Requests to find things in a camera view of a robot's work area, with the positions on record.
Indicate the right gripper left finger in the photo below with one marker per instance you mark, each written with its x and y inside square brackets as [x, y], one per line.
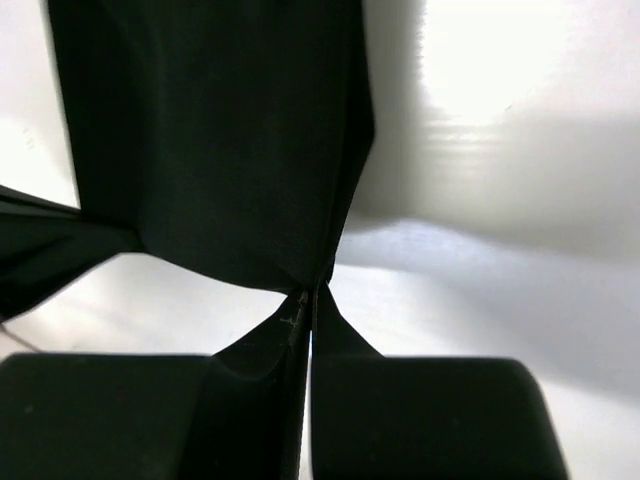
[233, 415]

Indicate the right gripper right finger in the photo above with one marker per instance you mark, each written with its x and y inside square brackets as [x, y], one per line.
[380, 417]

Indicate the black t shirt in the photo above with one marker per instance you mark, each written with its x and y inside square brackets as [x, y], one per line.
[225, 137]

